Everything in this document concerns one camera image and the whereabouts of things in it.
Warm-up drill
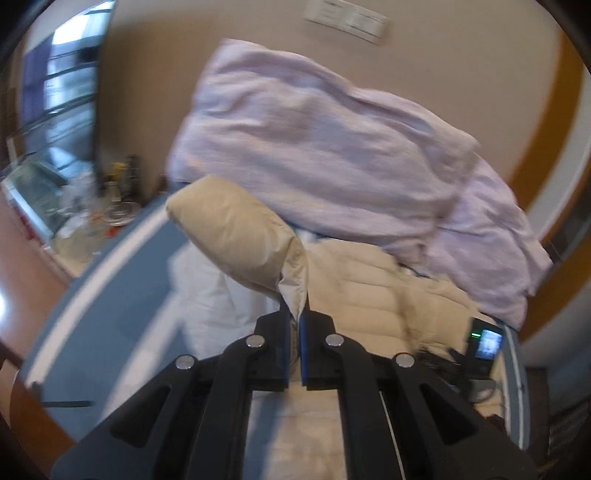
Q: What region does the beige down jacket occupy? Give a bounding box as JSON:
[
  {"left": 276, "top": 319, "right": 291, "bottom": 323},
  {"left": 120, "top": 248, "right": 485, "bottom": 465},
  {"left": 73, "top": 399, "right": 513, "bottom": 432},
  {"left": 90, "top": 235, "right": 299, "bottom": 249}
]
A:
[{"left": 165, "top": 175, "right": 491, "bottom": 480}]

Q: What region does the window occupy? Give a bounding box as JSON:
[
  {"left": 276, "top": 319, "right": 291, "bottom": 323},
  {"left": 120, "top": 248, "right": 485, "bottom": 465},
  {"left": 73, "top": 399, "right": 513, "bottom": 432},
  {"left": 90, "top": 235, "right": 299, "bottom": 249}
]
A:
[{"left": 17, "top": 0, "right": 114, "bottom": 162}]

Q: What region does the white wall switch panel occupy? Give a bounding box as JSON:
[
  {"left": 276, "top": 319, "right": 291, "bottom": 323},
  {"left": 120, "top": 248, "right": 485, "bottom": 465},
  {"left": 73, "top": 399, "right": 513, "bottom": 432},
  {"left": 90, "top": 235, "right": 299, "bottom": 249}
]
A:
[{"left": 303, "top": 0, "right": 391, "bottom": 46}]

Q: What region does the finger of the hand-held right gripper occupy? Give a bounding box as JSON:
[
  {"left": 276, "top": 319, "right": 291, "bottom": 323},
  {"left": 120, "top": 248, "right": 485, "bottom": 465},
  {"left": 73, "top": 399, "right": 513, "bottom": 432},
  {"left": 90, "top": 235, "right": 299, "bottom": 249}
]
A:
[{"left": 418, "top": 348, "right": 465, "bottom": 374}]

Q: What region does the large pink pillow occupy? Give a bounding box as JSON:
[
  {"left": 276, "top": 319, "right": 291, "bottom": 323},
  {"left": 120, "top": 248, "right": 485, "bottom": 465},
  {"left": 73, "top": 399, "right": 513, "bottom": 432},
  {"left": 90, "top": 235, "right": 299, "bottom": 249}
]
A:
[{"left": 165, "top": 39, "right": 482, "bottom": 261}]

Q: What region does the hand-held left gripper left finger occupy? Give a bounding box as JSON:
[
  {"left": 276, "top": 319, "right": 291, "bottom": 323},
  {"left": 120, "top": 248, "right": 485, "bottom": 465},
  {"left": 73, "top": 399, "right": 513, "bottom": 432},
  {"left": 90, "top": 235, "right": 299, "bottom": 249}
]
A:
[{"left": 51, "top": 310, "right": 291, "bottom": 480}]

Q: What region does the glass bowl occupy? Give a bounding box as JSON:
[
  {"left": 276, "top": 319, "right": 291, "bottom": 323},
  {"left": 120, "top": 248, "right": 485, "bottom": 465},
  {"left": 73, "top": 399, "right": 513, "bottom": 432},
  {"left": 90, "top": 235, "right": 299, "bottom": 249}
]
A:
[{"left": 103, "top": 201, "right": 140, "bottom": 227}]

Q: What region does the dark glass bottle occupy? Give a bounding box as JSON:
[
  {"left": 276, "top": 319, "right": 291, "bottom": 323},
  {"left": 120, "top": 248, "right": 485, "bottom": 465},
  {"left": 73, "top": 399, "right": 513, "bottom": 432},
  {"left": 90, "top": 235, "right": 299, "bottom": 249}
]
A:
[{"left": 126, "top": 154, "right": 143, "bottom": 204}]

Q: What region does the blue striped bed sheet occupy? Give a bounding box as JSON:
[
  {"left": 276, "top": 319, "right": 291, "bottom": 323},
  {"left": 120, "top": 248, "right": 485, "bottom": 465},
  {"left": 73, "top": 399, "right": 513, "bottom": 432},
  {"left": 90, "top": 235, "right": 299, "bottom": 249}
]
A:
[{"left": 21, "top": 200, "right": 532, "bottom": 462}]

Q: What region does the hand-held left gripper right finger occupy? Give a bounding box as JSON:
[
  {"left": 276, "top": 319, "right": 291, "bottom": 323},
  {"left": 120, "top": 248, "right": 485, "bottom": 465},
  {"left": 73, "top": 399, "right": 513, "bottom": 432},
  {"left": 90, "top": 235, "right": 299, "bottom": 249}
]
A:
[{"left": 299, "top": 315, "right": 537, "bottom": 480}]

